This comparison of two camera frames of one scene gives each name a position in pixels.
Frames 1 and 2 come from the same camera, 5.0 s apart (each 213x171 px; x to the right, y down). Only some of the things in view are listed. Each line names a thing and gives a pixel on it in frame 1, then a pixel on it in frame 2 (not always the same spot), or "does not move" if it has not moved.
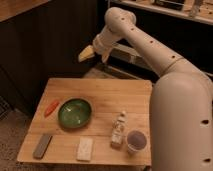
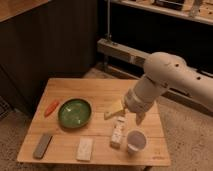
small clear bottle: x=119 y=125 does not move
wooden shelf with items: x=198 y=10 does not move
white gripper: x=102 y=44 to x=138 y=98
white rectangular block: x=85 y=148 does not move
